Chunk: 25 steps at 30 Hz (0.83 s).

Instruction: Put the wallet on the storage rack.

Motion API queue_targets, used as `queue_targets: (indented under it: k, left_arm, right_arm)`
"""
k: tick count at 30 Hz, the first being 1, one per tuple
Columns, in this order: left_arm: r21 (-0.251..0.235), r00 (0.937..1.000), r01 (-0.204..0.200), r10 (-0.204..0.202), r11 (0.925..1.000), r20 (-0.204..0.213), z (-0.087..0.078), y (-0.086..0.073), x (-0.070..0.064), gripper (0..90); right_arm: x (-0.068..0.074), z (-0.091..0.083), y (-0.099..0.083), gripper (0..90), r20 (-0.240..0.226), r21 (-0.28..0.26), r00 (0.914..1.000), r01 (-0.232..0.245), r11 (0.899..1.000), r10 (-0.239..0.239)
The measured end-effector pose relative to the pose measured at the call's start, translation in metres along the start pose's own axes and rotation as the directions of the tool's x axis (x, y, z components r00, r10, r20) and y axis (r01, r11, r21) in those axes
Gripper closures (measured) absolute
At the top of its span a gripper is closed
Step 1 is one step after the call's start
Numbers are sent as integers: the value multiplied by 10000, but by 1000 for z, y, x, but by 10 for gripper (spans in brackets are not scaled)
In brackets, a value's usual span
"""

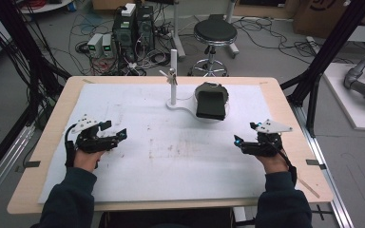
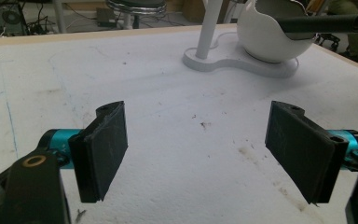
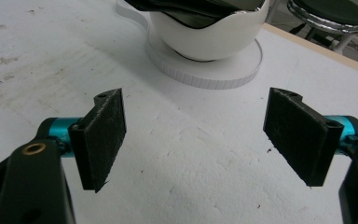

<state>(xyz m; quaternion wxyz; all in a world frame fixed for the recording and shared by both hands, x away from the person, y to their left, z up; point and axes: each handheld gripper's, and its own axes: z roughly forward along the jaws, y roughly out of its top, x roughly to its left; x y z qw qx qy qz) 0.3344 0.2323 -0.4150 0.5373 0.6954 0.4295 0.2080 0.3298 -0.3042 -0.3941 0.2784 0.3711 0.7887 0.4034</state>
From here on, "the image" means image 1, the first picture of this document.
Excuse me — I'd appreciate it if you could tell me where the white box on computer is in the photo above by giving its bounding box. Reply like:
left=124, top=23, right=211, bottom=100
left=120, top=2, right=137, bottom=18

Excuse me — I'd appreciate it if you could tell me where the black tape piece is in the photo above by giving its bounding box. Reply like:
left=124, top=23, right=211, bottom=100
left=23, top=160, right=42, bottom=169
left=305, top=159, right=328, bottom=171

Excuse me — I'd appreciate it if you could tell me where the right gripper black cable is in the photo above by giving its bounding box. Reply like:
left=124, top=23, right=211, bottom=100
left=265, top=139, right=298, bottom=188

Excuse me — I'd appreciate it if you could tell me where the white foam mat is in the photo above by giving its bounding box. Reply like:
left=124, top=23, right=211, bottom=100
left=37, top=82, right=279, bottom=204

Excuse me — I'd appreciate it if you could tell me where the black round stool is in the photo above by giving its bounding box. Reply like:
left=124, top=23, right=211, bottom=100
left=187, top=13, right=239, bottom=78

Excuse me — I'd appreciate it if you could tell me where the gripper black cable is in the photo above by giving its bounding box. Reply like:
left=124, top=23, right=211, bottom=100
left=265, top=139, right=298, bottom=188
left=64, top=123, right=78, bottom=169

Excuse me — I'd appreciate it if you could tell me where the white floor board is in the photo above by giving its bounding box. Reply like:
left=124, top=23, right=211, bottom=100
left=322, top=61, right=365, bottom=133

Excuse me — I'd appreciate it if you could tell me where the aluminium rail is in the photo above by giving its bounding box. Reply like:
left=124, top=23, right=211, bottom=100
left=0, top=123, right=36, bottom=212
left=292, top=104, right=356, bottom=228

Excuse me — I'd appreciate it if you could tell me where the white stand with post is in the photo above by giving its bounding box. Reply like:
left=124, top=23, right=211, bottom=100
left=164, top=48, right=232, bottom=124

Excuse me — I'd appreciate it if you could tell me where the black frame post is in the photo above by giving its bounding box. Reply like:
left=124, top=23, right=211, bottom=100
left=279, top=0, right=365, bottom=138
left=0, top=0, right=71, bottom=129

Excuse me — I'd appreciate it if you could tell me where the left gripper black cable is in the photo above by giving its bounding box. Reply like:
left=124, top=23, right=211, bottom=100
left=64, top=123, right=78, bottom=169

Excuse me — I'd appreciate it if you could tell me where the grey power supply unit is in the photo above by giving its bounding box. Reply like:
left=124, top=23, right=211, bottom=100
left=101, top=33, right=115, bottom=59
left=86, top=32, right=105, bottom=59

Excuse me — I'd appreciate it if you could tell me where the person's left hand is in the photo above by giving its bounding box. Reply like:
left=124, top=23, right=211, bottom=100
left=73, top=149, right=107, bottom=174

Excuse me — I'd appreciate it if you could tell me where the floor cable tangle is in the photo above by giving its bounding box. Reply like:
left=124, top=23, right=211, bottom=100
left=66, top=3, right=355, bottom=77

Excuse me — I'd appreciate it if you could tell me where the bunch of keys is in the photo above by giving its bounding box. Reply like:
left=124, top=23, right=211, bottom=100
left=158, top=67, right=179, bottom=86

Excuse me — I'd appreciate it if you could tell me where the cardboard box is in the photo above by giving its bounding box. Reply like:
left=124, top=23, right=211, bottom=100
left=292, top=0, right=354, bottom=40

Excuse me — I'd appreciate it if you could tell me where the person's right hand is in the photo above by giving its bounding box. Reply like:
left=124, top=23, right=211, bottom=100
left=255, top=151, right=291, bottom=175

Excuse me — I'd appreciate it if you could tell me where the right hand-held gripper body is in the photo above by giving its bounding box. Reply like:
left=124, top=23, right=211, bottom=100
left=241, top=119, right=294, bottom=158

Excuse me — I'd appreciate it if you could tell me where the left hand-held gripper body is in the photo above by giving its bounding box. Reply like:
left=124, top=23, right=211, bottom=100
left=70, top=114, right=122, bottom=154

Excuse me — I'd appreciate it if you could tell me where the white metal stand leg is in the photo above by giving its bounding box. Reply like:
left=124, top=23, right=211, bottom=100
left=227, top=0, right=240, bottom=59
left=170, top=0, right=186, bottom=61

